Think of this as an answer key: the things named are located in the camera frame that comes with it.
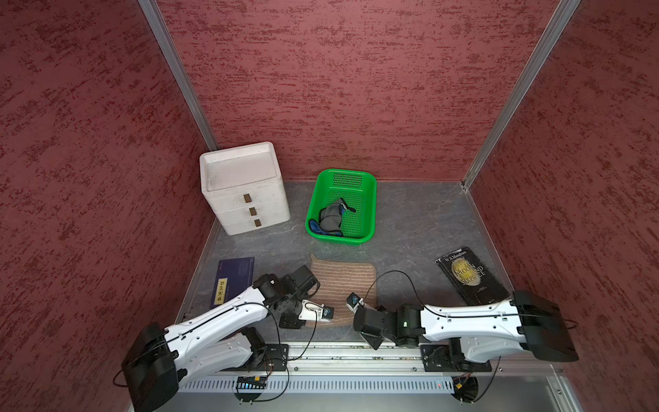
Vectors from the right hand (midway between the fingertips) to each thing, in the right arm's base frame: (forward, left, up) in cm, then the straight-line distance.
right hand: (368, 329), depth 77 cm
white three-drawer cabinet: (+42, +41, +22) cm, 63 cm away
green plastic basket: (+61, -1, -2) cm, 61 cm away
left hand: (+4, +22, +3) cm, 22 cm away
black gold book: (+16, -40, -3) cm, 43 cm away
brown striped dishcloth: (+17, +10, -2) cm, 19 cm away
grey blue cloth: (+39, +12, +5) cm, 41 cm away
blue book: (+19, +47, 0) cm, 50 cm away
